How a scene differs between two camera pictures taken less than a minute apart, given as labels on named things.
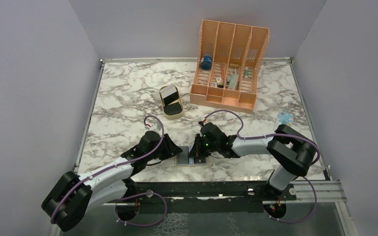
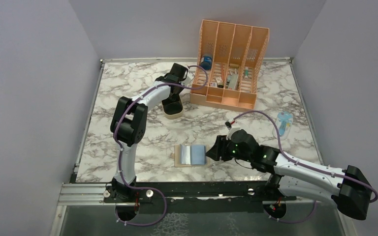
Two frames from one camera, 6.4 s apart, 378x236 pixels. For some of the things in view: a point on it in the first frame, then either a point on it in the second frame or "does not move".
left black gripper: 171,148 -> 172,97
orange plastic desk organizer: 230,59 does not move
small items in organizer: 231,82 does not move
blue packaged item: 284,118 does not move
